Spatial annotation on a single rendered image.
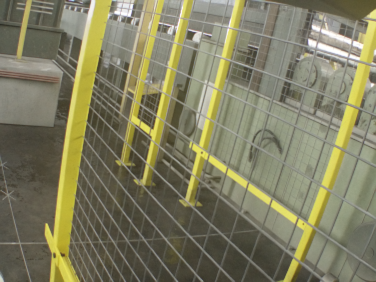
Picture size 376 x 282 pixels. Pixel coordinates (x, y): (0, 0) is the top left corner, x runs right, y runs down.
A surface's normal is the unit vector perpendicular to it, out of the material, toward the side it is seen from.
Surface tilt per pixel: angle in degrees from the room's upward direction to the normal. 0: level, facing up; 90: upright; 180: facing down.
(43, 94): 90
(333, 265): 90
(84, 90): 90
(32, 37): 90
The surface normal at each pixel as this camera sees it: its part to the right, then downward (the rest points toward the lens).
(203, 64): -0.84, -0.06
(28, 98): 0.48, 0.34
